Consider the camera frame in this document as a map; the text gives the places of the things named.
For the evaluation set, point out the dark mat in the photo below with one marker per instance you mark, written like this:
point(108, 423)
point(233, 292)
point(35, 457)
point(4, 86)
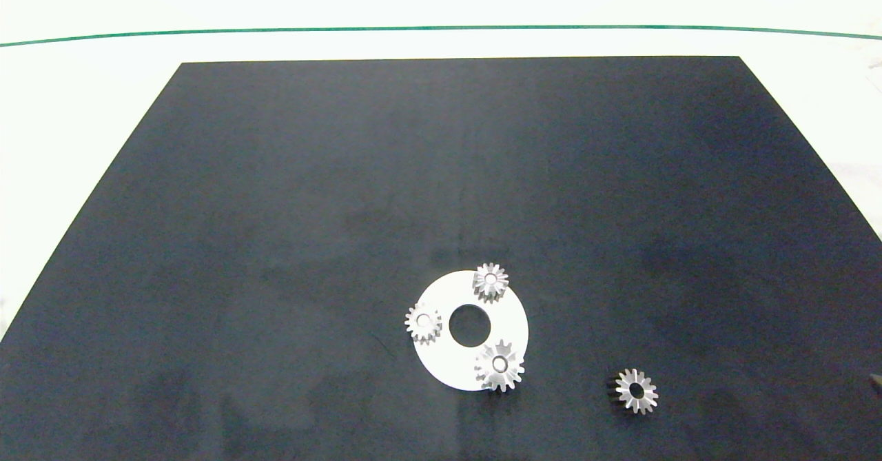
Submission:
point(275, 240)

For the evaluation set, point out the small steel gear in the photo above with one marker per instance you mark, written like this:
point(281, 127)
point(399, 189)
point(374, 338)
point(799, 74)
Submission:
point(415, 324)
point(625, 383)
point(498, 287)

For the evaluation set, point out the large steel gear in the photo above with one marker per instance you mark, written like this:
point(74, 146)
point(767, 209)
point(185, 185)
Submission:
point(511, 373)

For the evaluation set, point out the round white plate with pins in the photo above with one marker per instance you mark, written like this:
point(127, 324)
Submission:
point(448, 364)

